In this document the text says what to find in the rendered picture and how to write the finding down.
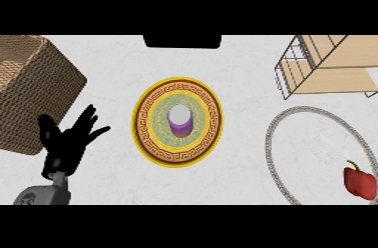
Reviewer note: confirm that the round yellow patterned placemat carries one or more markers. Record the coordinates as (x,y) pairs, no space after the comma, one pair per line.
(156,142)

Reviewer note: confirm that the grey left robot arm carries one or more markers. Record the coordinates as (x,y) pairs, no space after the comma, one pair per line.
(44,193)

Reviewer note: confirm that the purple sweet potato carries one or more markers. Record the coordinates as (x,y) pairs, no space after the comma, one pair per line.
(178,122)

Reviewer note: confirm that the brown wicker basket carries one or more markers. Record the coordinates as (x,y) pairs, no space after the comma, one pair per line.
(34,92)

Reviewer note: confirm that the round white grey-rimmed placemat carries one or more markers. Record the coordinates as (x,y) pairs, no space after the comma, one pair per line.
(314,142)

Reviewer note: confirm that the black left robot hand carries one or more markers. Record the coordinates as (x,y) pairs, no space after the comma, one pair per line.
(66,145)

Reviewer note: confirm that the red bell pepper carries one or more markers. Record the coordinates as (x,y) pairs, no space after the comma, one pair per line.
(360,183)

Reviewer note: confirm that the black appliance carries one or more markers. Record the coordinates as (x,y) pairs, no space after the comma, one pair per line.
(181,41)

